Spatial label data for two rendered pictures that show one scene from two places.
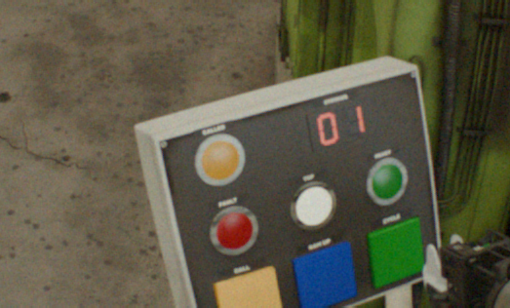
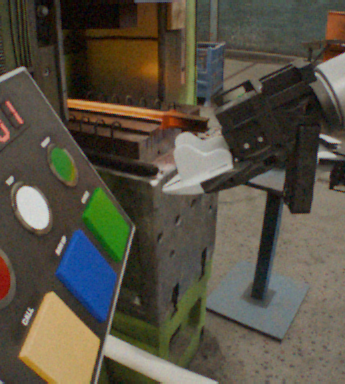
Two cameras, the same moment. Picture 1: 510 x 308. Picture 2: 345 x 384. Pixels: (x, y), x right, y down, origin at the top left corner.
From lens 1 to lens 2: 1.15 m
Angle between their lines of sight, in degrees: 50
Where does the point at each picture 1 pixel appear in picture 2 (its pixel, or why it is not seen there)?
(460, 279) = (269, 116)
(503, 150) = not seen: hidden behind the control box
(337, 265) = (88, 255)
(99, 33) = not seen: outside the picture
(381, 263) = (108, 236)
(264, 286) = (61, 316)
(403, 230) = (99, 201)
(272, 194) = not seen: outside the picture
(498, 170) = not seen: hidden behind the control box
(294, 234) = (37, 246)
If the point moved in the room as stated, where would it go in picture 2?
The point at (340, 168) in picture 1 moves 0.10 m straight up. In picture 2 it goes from (27, 162) to (13, 68)
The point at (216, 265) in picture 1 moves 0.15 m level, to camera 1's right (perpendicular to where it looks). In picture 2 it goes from (4, 330) to (117, 235)
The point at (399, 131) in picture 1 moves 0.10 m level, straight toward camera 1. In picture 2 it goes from (43, 120) to (95, 136)
